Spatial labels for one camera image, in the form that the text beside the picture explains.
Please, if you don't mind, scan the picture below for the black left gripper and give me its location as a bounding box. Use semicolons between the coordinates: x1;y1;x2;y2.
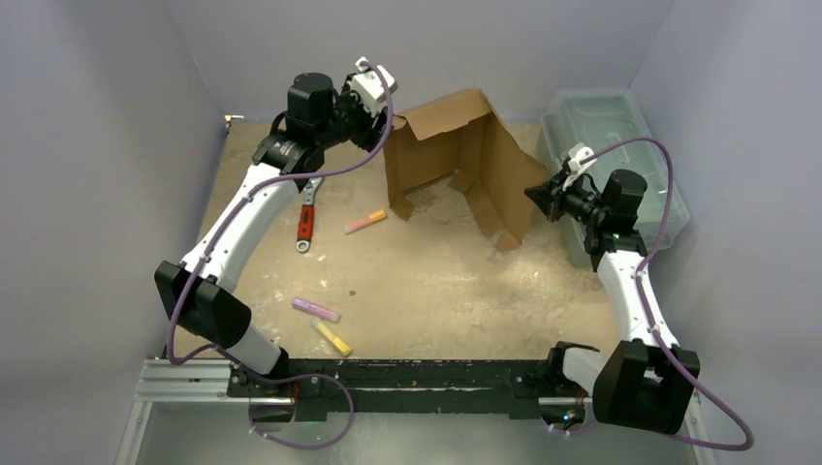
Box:
315;75;392;151

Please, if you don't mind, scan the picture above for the brown cardboard box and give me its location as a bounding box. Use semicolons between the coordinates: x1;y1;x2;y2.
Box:
383;88;547;252

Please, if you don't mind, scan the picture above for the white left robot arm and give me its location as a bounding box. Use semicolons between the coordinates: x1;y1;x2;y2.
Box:
154;58;397;396

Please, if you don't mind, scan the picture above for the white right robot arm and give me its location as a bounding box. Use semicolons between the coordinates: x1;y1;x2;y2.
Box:
524;170;700;434

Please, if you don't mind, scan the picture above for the orange highlighter marker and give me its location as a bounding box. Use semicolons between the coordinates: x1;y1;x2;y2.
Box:
343;209;387;234

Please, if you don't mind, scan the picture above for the clear plastic bin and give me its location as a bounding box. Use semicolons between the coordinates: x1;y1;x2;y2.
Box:
537;88;668;248

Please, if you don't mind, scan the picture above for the red adjustable wrench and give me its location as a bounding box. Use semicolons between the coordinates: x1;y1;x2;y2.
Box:
296;177;324;254

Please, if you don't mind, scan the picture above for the purple highlighter marker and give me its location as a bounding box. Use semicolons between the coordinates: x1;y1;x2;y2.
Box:
291;297;341;323

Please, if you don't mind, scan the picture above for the yellow highlighter marker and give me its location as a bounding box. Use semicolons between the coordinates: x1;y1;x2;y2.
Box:
311;318;352;357

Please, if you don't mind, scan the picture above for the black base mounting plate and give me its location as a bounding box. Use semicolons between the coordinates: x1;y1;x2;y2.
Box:
227;358;591;429

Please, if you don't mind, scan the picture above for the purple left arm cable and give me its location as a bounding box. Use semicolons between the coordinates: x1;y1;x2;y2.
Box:
165;56;396;367

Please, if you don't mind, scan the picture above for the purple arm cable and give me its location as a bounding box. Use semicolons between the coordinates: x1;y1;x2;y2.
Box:
165;56;396;367
581;136;756;452

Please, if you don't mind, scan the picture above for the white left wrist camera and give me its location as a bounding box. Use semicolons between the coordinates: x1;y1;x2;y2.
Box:
346;56;398;117

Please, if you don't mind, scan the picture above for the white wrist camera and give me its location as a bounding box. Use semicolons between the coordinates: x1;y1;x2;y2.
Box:
561;142;595;191
346;56;398;117

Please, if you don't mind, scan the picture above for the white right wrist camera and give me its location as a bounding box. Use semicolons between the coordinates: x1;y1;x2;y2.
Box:
561;142;595;191

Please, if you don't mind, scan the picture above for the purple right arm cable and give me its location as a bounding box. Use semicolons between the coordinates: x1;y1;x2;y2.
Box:
581;136;756;452

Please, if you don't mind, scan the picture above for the aluminium frame rail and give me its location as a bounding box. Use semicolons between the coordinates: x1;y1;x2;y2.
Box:
116;359;716;464

